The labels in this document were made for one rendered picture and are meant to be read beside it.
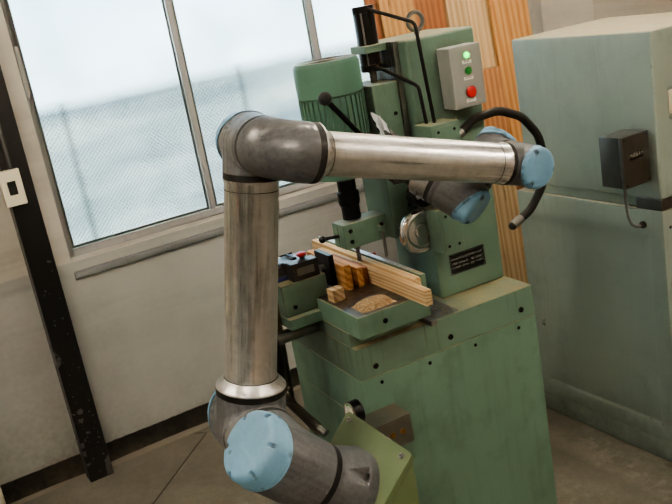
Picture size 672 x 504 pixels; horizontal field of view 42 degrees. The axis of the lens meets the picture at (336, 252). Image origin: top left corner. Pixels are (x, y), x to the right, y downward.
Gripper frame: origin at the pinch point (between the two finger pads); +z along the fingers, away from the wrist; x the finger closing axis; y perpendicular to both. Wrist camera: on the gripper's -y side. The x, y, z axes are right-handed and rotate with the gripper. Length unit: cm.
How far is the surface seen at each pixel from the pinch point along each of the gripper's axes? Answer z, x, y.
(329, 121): 12.2, -3.3, -8.9
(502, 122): 31, -97, -180
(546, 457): -73, 27, -87
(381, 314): -25.4, 28.5, -22.4
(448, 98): -6.0, -28.6, -19.2
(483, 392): -51, 25, -60
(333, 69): 16.3, -13.2, -1.2
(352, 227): -1.8, 12.3, -30.5
